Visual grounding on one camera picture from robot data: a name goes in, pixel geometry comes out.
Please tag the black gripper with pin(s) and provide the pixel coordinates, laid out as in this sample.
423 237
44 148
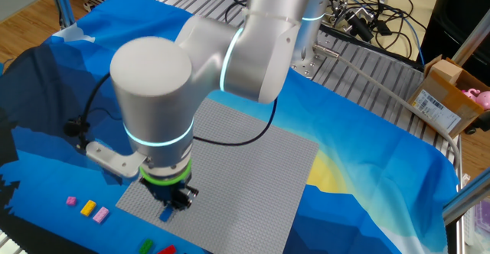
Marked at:
168 194

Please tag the long blue Lego brick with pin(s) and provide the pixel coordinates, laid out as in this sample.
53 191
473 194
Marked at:
166 213

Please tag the green Lego brick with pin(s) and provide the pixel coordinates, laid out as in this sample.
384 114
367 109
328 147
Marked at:
146 246

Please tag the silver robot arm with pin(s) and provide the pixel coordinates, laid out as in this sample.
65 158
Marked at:
153 93

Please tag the red Lego brick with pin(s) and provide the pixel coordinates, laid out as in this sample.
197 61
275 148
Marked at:
167 250

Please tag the light pink Lego brick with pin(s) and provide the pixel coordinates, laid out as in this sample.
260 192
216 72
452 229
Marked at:
100 215

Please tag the yellow Lego brick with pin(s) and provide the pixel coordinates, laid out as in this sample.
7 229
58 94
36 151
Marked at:
88 208

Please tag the grey Lego baseplate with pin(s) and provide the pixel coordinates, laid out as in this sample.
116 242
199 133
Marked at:
249 193

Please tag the small magenta Lego brick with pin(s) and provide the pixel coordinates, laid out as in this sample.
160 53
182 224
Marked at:
71 201

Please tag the blue mountain print tablecloth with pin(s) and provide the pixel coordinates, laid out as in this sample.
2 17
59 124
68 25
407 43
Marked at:
363 150

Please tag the large open cardboard box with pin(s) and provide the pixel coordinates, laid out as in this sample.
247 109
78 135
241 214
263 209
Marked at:
451 93

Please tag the small tan cardboard box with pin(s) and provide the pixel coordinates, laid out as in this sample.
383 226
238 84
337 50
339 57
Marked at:
446 70

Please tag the clear plastic storage box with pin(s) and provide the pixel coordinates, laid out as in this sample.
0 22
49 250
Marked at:
480 223

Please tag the black caster wheel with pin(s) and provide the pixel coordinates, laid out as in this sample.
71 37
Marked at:
480 126

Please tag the pink plastic toy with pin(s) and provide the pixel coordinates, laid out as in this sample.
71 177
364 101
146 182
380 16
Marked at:
483 100

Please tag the black cabinet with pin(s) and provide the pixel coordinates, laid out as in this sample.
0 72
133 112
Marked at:
459 9

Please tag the silver camera mount bracket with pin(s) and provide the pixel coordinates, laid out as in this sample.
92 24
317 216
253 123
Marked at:
115 160

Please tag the blue and silver post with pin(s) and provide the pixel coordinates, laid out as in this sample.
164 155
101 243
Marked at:
61 1

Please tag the silver aluminium frame bar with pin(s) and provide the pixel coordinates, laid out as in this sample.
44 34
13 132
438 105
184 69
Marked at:
474 36
467 196

